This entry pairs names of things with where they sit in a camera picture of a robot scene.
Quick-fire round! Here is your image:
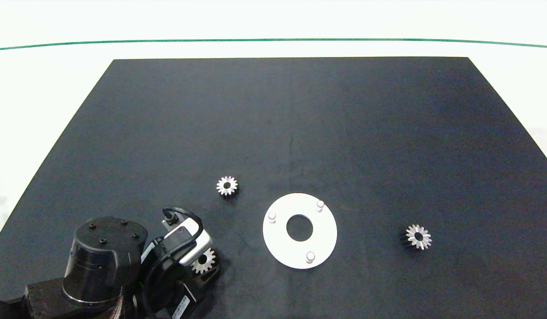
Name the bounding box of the small steel planetary gear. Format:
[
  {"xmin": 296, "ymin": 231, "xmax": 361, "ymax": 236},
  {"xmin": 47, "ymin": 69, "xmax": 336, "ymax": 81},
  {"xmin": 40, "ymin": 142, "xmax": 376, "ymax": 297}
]
[
  {"xmin": 216, "ymin": 175, "xmax": 239, "ymax": 197},
  {"xmin": 400, "ymin": 224, "xmax": 433, "ymax": 250},
  {"xmin": 191, "ymin": 247, "xmax": 217, "ymax": 274}
]

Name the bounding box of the round white carrier plate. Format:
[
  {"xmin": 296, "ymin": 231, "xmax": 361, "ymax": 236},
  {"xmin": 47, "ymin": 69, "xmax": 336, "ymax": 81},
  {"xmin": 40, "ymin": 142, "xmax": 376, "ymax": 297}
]
[{"xmin": 262, "ymin": 193, "xmax": 338, "ymax": 269}]

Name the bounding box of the black table mat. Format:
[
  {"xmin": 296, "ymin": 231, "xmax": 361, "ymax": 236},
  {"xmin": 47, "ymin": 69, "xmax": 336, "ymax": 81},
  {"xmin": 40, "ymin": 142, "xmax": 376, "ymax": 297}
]
[{"xmin": 0, "ymin": 57, "xmax": 547, "ymax": 319}]

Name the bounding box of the green tape line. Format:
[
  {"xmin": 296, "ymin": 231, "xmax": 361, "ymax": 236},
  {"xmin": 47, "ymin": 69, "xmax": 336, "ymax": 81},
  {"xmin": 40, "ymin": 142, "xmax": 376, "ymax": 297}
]
[{"xmin": 0, "ymin": 38, "xmax": 547, "ymax": 52}]

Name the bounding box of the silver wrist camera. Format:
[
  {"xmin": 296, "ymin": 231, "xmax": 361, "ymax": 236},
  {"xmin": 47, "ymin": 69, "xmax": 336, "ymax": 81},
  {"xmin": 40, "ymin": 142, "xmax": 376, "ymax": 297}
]
[{"xmin": 162, "ymin": 217, "xmax": 213, "ymax": 266}]

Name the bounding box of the black camera cable loop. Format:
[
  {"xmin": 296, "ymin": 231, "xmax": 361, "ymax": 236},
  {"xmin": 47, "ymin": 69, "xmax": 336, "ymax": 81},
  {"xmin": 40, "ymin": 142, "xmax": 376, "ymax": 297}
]
[{"xmin": 143, "ymin": 206, "xmax": 204, "ymax": 319}]

